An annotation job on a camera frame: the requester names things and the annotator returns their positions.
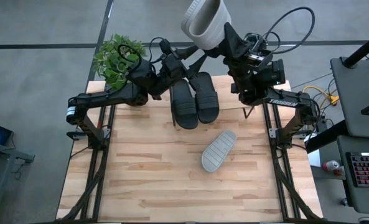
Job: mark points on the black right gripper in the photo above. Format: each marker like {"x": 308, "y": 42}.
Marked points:
{"x": 243, "y": 74}

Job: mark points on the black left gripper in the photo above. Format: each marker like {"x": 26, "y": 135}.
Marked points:
{"x": 171, "y": 73}

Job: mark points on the grey slide sandal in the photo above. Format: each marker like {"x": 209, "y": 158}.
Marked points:
{"x": 218, "y": 152}
{"x": 209, "y": 31}

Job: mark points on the black slide sandal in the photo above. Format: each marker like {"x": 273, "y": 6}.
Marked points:
{"x": 184, "y": 105}
{"x": 206, "y": 99}

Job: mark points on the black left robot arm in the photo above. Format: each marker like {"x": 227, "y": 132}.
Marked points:
{"x": 103, "y": 98}

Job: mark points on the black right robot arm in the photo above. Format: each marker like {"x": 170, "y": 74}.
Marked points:
{"x": 290, "y": 101}

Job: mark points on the green leafy plant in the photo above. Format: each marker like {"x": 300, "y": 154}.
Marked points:
{"x": 109, "y": 62}

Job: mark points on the black desk beam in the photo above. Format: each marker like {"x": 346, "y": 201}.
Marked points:
{"x": 327, "y": 137}

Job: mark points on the black round pole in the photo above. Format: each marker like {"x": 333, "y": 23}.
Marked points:
{"x": 363, "y": 49}

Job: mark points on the grey desk surface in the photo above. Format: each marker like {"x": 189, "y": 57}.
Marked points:
{"x": 358, "y": 199}
{"x": 352, "y": 102}

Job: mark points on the white paper sheet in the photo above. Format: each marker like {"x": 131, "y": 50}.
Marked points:
{"x": 314, "y": 158}

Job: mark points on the red and white can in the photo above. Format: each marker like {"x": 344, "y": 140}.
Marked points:
{"x": 331, "y": 165}

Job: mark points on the backlit computer keyboard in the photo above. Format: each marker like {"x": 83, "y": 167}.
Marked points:
{"x": 367, "y": 169}

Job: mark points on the grey metal stand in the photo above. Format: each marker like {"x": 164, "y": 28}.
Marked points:
{"x": 3, "y": 152}

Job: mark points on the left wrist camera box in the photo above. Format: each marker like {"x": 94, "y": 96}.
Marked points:
{"x": 165, "y": 46}

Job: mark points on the wooden shelf with black frame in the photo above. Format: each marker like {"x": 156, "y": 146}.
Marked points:
{"x": 227, "y": 93}

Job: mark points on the grey metal bracket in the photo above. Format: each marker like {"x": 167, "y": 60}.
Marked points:
{"x": 107, "y": 133}
{"x": 272, "y": 133}

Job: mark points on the black aluminium rig frame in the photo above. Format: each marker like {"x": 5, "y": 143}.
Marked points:
{"x": 280, "y": 174}

